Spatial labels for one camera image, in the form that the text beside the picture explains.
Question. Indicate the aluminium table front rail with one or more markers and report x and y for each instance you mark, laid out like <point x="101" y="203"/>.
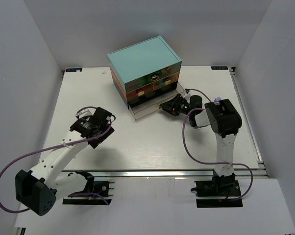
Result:
<point x="189" y="173"/>

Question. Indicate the purple square lego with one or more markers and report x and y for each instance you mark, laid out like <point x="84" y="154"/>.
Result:
<point x="217" y="99"/>

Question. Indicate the blue label sticker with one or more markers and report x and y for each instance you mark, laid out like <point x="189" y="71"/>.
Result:
<point x="219" y="67"/>
<point x="73" y="70"/>

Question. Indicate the transparent wide bottom drawer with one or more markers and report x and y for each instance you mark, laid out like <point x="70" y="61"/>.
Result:
<point x="152" y="105"/>

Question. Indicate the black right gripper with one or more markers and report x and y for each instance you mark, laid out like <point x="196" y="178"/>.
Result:
<point x="174" y="105"/>

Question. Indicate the right blue label sticker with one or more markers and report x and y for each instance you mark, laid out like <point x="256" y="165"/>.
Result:
<point x="219" y="67"/>

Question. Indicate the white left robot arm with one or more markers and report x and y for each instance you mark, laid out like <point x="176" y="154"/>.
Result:
<point x="40" y="187"/>

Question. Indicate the left blue label sticker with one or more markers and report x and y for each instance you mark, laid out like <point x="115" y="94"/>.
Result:
<point x="73" y="70"/>

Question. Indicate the aluminium table rail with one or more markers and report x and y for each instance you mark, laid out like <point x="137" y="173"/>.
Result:
<point x="189" y="173"/>
<point x="240" y="97"/>

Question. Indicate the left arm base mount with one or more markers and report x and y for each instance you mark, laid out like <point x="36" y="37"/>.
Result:
<point x="94" y="193"/>

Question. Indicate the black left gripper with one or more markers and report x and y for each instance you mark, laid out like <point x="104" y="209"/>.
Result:
<point x="104" y="135"/>

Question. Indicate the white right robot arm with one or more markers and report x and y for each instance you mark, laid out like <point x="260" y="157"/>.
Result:
<point x="221" y="116"/>

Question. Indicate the teal drawer cabinet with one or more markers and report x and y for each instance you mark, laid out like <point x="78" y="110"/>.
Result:
<point x="144" y="70"/>

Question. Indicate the aluminium table right rail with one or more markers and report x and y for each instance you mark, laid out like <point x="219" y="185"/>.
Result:
<point x="240" y="97"/>

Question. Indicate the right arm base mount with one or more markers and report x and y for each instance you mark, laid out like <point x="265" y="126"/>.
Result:
<point x="207" y="195"/>

